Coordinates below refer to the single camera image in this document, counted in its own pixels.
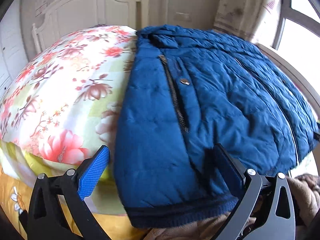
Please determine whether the blue quilted puffer jacket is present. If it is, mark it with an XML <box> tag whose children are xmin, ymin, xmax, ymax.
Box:
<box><xmin>114</xmin><ymin>25</ymin><xmax>318</xmax><ymax>228</ymax></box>

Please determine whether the floral bed quilt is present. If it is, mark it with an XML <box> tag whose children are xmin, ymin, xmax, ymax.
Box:
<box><xmin>1</xmin><ymin>25</ymin><xmax>136</xmax><ymax>217</ymax></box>

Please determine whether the white wardrobe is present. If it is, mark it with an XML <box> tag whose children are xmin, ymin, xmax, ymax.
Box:
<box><xmin>0</xmin><ymin>0</ymin><xmax>28</xmax><ymax>95</ymax></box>

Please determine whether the dark framed window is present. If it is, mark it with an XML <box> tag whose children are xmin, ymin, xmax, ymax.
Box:
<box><xmin>272</xmin><ymin>0</ymin><xmax>320</xmax><ymax>53</ymax></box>

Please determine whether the patterned window curtain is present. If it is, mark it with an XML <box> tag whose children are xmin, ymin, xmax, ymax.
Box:
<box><xmin>213</xmin><ymin>0</ymin><xmax>280</xmax><ymax>46</ymax></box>

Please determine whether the white wooden headboard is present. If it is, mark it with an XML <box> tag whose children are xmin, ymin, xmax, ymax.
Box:
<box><xmin>31</xmin><ymin>0</ymin><xmax>149</xmax><ymax>53</ymax></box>

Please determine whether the wall power socket plate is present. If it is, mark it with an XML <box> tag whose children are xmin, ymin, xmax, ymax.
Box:
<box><xmin>174</xmin><ymin>12</ymin><xmax>191</xmax><ymax>22</ymax></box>

